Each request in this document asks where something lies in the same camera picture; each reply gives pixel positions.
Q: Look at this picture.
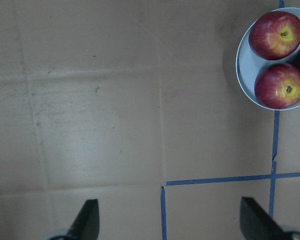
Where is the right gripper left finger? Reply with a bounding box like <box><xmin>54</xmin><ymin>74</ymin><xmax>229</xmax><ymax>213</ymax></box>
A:
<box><xmin>64</xmin><ymin>199</ymin><xmax>100</xmax><ymax>240</ymax></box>

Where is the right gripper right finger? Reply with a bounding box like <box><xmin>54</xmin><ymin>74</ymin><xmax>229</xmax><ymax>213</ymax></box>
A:
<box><xmin>239</xmin><ymin>196</ymin><xmax>300</xmax><ymax>240</ymax></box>

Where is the red apple on plate near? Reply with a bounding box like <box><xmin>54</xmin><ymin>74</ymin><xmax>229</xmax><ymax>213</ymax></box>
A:
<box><xmin>254</xmin><ymin>63</ymin><xmax>300</xmax><ymax>110</ymax></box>

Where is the light blue plate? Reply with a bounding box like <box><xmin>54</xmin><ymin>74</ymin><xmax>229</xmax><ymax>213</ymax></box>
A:
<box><xmin>235</xmin><ymin>7</ymin><xmax>300</xmax><ymax>110</ymax></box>

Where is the red apple on plate side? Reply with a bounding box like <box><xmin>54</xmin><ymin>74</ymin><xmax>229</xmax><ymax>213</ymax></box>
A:
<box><xmin>248</xmin><ymin>11</ymin><xmax>300</xmax><ymax>61</ymax></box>

